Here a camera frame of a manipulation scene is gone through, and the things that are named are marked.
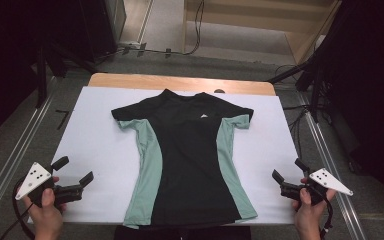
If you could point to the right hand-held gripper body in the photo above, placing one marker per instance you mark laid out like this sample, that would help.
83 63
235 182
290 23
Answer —
330 181

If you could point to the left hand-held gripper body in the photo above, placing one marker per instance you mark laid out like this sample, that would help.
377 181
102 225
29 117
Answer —
33 180

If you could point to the black and green t-shirt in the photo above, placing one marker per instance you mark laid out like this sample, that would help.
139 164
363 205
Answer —
186 150

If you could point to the person's left hand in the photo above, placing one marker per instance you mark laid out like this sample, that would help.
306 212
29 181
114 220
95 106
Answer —
46 220

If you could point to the person's right hand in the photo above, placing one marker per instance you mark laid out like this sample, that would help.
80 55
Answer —
308 220

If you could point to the white board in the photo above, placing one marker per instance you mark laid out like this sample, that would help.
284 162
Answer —
93 133

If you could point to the black metal stand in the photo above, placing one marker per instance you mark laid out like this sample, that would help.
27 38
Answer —
315 86
41 76

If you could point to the person's dark clothing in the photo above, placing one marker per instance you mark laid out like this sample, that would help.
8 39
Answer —
213 233

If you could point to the dark round table grommet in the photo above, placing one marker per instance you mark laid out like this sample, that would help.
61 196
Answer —
219 90

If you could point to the black curtain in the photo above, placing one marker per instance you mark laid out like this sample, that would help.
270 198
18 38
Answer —
10 50
373 83

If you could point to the wooden table edge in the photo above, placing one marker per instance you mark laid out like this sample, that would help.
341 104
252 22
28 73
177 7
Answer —
180 83

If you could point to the black cabinet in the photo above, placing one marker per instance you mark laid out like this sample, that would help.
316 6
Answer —
103 26

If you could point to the metal floor rail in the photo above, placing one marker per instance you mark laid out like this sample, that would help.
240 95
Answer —
333 166
16 156

